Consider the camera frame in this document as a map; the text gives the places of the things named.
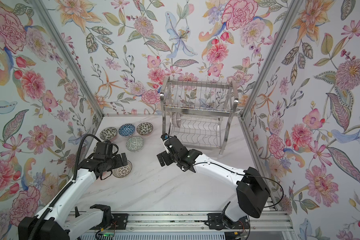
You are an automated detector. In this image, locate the brown mandala pattern bowl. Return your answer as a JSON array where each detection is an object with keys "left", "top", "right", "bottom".
[{"left": 112, "top": 161, "right": 132, "bottom": 178}]

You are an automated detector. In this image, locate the two-tier steel dish rack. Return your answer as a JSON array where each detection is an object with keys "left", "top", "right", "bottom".
[{"left": 159, "top": 78, "right": 239, "bottom": 154}]

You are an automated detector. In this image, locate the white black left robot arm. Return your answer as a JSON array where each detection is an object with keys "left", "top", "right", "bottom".
[{"left": 18, "top": 142, "right": 128, "bottom": 240}]

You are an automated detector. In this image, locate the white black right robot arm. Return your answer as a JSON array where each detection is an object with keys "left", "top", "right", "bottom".
[{"left": 157, "top": 134, "right": 270, "bottom": 231}]

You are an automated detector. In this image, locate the pale green pattern bowl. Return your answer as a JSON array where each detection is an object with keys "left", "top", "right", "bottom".
[{"left": 126, "top": 136, "right": 144, "bottom": 152}]

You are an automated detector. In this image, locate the green leaf pattern bowl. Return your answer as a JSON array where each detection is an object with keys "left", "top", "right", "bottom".
[{"left": 100, "top": 127, "right": 118, "bottom": 141}]

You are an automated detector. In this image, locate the blue pattern bowl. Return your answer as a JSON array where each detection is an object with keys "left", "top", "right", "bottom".
[{"left": 118, "top": 124, "right": 136, "bottom": 138}]

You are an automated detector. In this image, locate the dark speckled bowl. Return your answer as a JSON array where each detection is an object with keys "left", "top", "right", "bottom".
[{"left": 136, "top": 122, "right": 154, "bottom": 136}]

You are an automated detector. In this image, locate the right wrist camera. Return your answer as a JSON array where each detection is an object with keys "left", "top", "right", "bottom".
[{"left": 160, "top": 133, "right": 169, "bottom": 142}]

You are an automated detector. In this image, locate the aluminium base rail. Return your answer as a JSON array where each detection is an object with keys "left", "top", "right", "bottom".
[{"left": 59, "top": 210, "right": 294, "bottom": 234}]

